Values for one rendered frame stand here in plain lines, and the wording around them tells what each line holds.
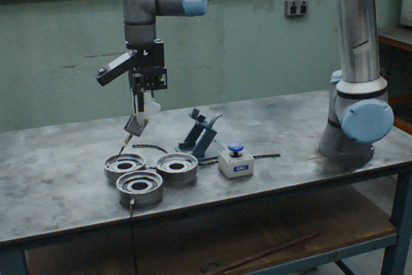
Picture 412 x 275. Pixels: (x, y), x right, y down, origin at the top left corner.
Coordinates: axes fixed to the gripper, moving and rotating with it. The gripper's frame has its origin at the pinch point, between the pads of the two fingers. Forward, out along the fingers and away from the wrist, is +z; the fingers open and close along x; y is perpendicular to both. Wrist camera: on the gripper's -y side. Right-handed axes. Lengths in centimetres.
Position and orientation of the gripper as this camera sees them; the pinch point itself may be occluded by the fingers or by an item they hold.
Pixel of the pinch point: (138, 120)
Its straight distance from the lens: 116.1
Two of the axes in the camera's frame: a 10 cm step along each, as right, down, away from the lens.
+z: 0.2, 9.3, 3.7
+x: -3.5, -3.4, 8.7
